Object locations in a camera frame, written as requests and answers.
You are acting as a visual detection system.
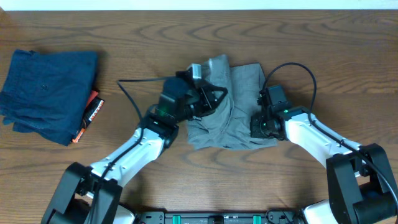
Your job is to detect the grey shorts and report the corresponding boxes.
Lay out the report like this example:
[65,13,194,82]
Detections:
[186,54,277,151]

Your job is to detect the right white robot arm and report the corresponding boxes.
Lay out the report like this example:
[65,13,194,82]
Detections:
[250,92,397,223]

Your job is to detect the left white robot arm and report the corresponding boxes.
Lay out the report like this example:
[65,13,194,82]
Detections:
[41,70,228,223]

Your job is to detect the orange black folded item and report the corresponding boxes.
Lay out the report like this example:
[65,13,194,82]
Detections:
[72,90,104,143]

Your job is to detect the folded navy blue garment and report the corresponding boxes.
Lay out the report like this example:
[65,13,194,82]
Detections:
[1,50,98,146]

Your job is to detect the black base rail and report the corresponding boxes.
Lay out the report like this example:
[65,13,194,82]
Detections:
[133,208,307,224]

